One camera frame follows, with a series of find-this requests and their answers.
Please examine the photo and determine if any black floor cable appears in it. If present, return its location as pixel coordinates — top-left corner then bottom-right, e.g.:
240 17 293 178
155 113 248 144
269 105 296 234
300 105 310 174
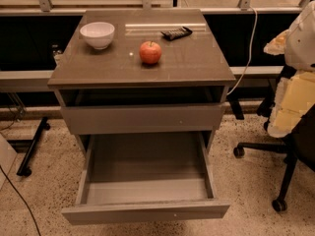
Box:
0 165 42 236

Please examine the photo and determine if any black table leg with casters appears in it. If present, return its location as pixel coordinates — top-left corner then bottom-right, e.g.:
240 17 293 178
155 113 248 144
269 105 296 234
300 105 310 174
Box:
17 117 50 177

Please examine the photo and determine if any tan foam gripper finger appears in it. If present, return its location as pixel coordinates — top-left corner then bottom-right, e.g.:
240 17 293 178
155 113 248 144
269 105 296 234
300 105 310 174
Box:
264 29 288 55

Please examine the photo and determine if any white bowl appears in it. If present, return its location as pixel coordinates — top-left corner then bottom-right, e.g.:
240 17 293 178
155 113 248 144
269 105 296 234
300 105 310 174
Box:
80 22 115 50

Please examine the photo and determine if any dark snack bar wrapper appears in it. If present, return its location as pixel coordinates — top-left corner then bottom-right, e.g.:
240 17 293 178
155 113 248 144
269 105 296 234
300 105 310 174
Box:
161 27 192 41

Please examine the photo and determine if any grey top drawer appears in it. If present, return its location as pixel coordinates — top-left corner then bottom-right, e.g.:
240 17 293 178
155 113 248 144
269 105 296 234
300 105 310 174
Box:
60 95 226 136

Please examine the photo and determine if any grey drawer cabinet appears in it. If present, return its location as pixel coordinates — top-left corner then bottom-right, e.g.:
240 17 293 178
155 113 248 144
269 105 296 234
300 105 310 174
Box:
48 9 235 147

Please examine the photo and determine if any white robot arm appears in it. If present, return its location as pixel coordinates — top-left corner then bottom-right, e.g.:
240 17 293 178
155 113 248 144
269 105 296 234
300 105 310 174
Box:
264 1 315 72

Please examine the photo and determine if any white hanging cable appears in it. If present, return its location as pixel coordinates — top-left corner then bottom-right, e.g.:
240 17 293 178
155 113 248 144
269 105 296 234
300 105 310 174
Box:
225 7 259 96

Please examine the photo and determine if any red apple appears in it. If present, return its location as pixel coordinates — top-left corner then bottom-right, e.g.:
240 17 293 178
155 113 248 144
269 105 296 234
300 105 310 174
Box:
139 41 161 65

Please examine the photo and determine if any grey drawer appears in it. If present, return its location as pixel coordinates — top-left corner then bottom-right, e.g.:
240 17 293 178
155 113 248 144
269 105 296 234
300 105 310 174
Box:
60 95 226 136
62 132 229 224

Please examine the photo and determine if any black office chair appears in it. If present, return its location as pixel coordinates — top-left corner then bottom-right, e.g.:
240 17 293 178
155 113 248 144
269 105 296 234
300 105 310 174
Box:
232 66 315 213

